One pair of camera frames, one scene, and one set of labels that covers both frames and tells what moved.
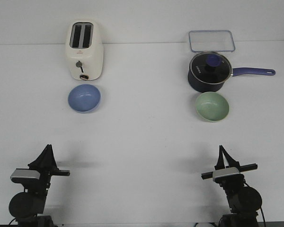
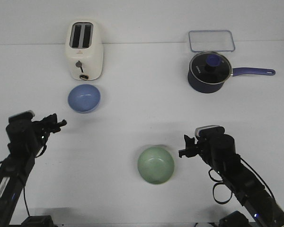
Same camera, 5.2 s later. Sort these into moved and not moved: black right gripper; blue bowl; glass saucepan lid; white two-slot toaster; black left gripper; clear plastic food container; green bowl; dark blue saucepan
Moved: green bowl; black right gripper; black left gripper
Not moved: dark blue saucepan; blue bowl; glass saucepan lid; clear plastic food container; white two-slot toaster
